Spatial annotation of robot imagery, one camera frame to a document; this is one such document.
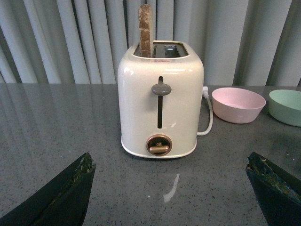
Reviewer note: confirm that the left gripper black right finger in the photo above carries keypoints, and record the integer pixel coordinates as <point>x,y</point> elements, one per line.
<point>277,192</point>

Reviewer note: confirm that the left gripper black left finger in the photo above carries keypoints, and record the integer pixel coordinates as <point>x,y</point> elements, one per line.
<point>63,201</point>

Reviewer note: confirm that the green bowl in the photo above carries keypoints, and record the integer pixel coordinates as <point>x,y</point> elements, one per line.
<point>285,106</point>

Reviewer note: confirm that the pink bowl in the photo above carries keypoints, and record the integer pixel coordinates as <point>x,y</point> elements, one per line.
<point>236,105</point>

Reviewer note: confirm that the cream toaster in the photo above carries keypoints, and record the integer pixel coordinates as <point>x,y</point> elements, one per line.
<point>160,100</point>

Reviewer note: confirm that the white pleated curtain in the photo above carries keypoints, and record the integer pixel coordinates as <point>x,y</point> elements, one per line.
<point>240,42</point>

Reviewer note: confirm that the brown toast slice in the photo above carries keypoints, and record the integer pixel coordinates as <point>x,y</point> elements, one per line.
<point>145,17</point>

